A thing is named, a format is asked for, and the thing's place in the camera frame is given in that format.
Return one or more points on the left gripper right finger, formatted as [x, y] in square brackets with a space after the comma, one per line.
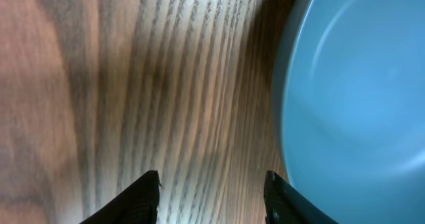
[285, 205]

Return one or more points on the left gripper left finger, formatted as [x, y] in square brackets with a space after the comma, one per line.
[137, 204]

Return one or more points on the dark blue bowl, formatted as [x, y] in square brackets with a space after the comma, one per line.
[348, 107]

